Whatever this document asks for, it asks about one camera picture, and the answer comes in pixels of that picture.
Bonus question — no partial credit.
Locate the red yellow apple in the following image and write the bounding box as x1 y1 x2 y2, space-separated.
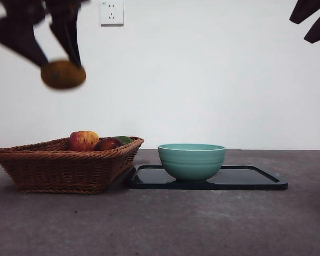
68 130 100 152

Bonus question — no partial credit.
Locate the green avocado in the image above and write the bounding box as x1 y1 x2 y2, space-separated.
114 135 133 146

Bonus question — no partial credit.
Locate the white wall socket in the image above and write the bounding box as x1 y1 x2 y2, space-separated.
100 1 124 27

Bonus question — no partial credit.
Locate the teal ribbed bowl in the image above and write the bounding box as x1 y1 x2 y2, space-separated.
157 143 227 183

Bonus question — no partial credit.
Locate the brownish yellow round fruit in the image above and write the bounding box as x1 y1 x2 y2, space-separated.
39 60 87 90

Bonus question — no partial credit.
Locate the dark red apple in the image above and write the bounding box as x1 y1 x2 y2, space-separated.
93 137 123 152

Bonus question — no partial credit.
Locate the brown wicker basket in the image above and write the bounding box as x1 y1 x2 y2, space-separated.
0 136 145 195

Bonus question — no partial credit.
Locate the dark teal rectangular tray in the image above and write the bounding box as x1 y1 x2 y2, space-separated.
127 164 289 190

